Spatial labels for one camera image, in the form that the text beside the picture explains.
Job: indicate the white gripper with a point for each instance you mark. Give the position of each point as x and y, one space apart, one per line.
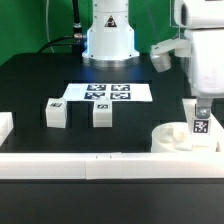
206 68

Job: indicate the white round stool seat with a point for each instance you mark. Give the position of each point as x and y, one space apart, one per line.
175 137

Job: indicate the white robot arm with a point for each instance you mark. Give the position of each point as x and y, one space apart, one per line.
110 39

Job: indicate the white marker sheet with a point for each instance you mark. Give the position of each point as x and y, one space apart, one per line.
113 92

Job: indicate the white front fence bar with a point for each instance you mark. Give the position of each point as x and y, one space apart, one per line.
111 165

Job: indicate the white fence bar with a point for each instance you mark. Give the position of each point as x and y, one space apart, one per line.
111 165
6 125

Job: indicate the white left fence bar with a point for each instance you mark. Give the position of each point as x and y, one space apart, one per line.
6 125

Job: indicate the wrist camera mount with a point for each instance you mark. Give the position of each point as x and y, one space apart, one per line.
159 53

